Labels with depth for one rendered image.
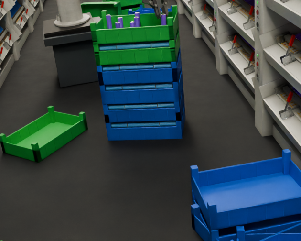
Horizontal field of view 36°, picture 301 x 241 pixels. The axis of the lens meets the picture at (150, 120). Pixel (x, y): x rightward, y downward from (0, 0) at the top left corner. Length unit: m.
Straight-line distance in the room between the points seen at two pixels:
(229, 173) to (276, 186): 0.14
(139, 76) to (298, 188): 0.72
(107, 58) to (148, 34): 0.18
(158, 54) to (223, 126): 0.43
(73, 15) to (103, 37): 0.78
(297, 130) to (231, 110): 0.58
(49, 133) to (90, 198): 0.55
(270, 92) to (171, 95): 0.36
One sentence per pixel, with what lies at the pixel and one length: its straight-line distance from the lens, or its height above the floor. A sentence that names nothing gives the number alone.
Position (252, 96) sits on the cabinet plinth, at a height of 0.05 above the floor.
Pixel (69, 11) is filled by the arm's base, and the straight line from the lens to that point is 2.49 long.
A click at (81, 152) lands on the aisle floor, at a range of 1.85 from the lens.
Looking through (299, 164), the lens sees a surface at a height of 0.03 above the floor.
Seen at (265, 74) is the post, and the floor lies 0.25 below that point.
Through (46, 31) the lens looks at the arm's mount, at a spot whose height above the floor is 0.30.
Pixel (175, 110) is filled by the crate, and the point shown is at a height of 0.13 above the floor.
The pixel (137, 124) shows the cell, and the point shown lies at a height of 0.07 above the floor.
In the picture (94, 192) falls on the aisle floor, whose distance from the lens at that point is 1.60.
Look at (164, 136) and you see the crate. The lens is 1.86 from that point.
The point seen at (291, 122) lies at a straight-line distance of 1.59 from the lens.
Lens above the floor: 0.88
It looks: 26 degrees down
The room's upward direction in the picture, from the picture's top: 6 degrees counter-clockwise
